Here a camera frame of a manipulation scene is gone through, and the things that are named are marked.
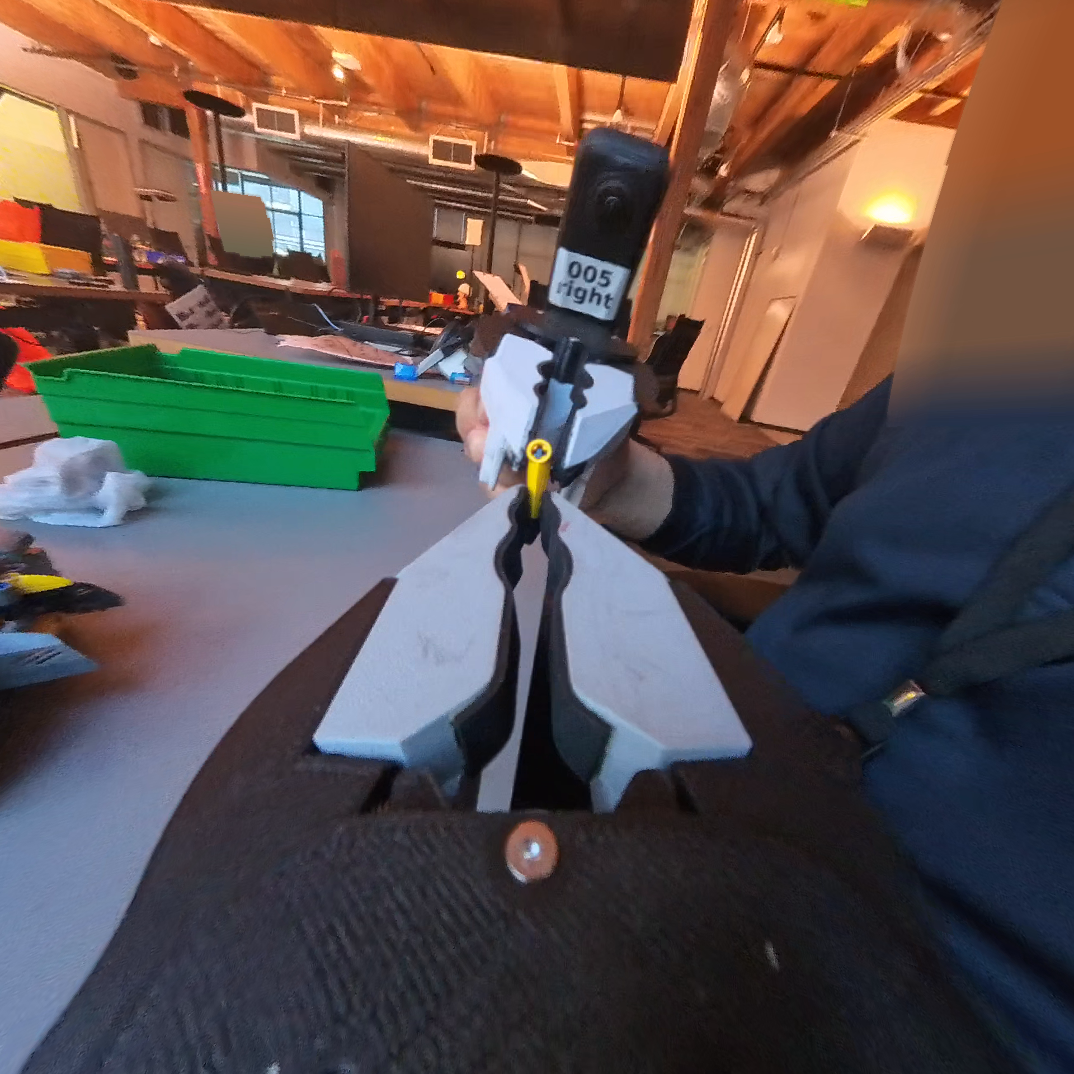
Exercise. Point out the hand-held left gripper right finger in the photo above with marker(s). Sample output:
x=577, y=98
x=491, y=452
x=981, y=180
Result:
x=663, y=672

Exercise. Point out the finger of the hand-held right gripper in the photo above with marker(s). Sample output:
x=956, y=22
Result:
x=509, y=411
x=599, y=420

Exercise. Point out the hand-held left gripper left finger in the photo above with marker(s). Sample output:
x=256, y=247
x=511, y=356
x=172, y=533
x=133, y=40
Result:
x=420, y=672

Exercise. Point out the yellow toy beam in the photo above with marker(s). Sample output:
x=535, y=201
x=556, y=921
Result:
x=537, y=475

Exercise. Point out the person's right forearm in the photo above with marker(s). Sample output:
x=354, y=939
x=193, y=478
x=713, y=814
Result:
x=789, y=487

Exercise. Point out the grey desk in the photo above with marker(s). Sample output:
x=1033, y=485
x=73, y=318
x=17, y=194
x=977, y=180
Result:
x=218, y=588

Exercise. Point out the person's right hand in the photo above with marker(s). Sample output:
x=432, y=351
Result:
x=638, y=487

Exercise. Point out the spare grey gripper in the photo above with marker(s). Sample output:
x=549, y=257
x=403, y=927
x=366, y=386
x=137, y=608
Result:
x=433, y=349

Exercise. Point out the black floor lamp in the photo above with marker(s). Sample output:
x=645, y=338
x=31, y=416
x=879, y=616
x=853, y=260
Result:
x=495, y=210
x=213, y=126

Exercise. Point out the beige door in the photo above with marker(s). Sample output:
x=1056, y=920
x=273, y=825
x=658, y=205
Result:
x=755, y=361

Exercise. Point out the wooden table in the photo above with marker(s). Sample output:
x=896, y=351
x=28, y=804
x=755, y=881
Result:
x=336, y=349

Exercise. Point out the green plastic bin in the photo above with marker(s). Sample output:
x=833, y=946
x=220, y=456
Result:
x=218, y=420

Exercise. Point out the person's dark blue jacket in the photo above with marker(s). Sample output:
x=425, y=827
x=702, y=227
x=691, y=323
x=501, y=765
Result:
x=940, y=873

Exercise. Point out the yellow grey toy bulldozer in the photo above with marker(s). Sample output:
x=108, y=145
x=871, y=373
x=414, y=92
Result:
x=42, y=613

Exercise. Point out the crumpled white tissue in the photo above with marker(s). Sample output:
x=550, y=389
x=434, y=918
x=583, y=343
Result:
x=67, y=484

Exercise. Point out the yellow storage bin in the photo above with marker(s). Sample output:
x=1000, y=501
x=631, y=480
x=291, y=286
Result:
x=42, y=259

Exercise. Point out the red storage bin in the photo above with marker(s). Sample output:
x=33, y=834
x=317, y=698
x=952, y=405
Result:
x=17, y=220

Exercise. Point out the wooden post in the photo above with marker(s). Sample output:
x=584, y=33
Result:
x=680, y=168

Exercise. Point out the wall lamp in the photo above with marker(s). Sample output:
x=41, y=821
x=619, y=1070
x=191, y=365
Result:
x=890, y=212

